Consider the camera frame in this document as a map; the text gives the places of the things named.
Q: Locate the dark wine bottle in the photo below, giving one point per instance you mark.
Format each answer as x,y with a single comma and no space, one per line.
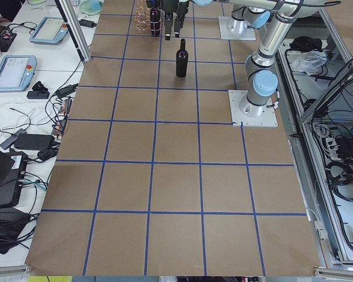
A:
182,60

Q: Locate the dark wine bottle front basket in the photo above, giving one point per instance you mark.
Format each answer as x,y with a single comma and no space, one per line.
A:
155,18

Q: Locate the green glass plate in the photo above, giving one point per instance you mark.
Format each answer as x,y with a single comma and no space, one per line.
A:
91,7

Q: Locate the black power adapter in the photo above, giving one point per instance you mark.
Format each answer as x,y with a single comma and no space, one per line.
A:
87,23

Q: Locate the teach pendant far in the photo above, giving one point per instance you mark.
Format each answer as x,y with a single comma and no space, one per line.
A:
50,31

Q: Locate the teach pendant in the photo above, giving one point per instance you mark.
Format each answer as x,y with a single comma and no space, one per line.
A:
50,31
16,72

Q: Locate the crumpled white cloth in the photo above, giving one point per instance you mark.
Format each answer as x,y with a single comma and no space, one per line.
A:
309,62

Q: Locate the black webcam on stand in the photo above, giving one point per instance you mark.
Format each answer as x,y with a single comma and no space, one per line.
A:
39,91

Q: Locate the teach pendant near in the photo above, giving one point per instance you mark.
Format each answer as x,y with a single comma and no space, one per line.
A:
16,72

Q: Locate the black power brick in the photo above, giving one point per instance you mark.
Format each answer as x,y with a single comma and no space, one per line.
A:
34,141

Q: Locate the black laptop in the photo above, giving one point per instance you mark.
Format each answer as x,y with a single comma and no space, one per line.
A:
12,170

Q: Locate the copper wire wine basket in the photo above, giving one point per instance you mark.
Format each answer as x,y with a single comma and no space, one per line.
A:
142,18

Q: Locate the aluminium frame post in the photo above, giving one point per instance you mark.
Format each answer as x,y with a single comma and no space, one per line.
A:
70,18

